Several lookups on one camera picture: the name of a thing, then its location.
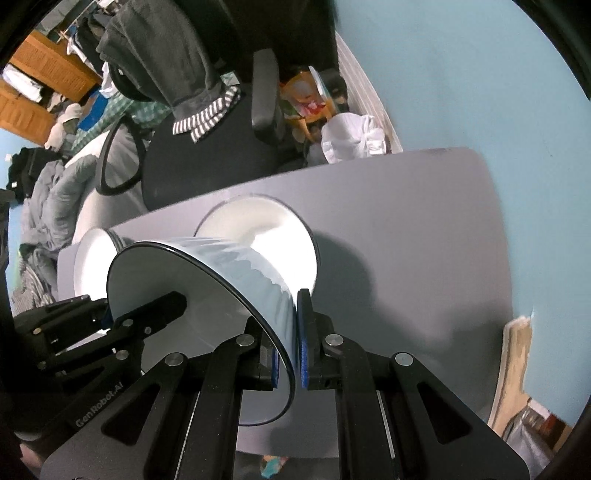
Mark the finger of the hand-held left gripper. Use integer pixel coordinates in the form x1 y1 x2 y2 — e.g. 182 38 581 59
111 292 188 344
13 295 112 358

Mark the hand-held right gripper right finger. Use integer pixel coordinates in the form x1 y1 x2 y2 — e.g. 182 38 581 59
295 288 529 480

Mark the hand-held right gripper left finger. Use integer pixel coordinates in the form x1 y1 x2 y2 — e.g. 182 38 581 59
39 318 282 480

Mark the large white plate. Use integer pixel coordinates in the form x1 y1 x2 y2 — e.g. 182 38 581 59
194 196 319 296

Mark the black white striped cloth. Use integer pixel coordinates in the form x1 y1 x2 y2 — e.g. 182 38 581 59
9 265 54 315

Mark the grey duvet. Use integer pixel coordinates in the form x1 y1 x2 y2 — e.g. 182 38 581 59
21 157 100 250

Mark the black backpack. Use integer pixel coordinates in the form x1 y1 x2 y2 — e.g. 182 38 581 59
7 148 61 195

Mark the black office chair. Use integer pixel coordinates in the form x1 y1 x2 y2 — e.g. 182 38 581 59
98 0 340 210

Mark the grey bed sheet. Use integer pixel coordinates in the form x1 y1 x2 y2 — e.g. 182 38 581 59
69 124 148 245

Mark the white crumpled cloth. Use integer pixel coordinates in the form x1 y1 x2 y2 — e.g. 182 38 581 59
44 104 84 151

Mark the green checked cloth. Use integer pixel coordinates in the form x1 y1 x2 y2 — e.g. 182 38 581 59
71 99 171 153

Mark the blue box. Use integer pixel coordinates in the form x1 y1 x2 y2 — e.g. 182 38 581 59
78 95 109 132

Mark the white plastic bag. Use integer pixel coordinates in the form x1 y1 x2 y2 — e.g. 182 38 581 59
321 112 386 164

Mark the brown cardboard panel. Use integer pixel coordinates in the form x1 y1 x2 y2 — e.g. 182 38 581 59
489 316 534 435

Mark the colourful toy box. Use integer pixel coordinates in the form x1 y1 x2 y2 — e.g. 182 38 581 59
279 67 340 139

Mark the grey garment with striped cuffs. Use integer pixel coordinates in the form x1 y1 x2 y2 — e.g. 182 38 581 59
95 0 243 143

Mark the wooden wardrobe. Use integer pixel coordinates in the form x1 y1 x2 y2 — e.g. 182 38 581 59
0 30 102 137

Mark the white ribbed wall panel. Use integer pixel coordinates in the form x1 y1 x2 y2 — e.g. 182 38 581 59
335 32 402 153

